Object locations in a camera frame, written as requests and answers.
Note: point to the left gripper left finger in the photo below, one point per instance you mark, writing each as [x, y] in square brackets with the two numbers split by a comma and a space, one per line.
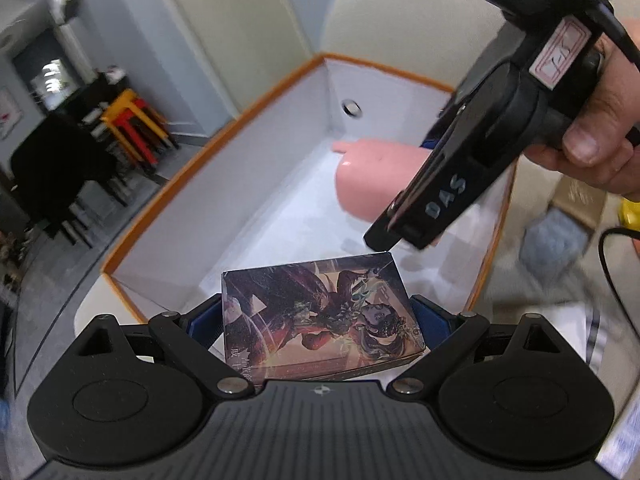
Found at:
[184, 341]

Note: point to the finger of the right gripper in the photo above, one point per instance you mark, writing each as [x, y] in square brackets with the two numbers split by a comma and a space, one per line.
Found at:
[384, 233]

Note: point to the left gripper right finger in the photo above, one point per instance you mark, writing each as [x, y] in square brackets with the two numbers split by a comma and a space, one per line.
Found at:
[451, 339]

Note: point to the pink plastic cup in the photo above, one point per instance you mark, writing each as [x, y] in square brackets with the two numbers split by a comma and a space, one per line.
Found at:
[372, 172]

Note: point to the illustrated card box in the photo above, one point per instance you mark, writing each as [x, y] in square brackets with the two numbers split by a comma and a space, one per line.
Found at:
[325, 319]

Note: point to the person right hand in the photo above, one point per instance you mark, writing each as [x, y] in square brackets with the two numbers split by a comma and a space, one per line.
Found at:
[595, 149]

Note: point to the grey fuzzy item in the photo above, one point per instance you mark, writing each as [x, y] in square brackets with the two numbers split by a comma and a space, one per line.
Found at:
[552, 243]

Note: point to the orange white storage box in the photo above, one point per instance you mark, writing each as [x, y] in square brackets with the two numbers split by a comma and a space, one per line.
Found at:
[262, 191]

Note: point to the cream sofa cushion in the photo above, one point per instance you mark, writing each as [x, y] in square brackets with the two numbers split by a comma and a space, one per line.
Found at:
[475, 266]

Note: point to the cream sofa armrest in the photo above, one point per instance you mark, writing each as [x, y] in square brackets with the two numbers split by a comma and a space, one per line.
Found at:
[429, 42]

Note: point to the yellow object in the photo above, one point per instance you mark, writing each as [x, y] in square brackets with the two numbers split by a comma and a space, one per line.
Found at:
[629, 214]

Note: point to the yellow red stacked stools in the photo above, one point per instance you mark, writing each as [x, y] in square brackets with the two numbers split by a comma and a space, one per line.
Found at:
[139, 129]

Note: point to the black dining chair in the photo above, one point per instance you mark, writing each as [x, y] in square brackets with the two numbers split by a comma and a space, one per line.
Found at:
[50, 168]

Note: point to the cream door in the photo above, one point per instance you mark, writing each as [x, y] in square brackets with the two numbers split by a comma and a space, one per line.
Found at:
[249, 46]

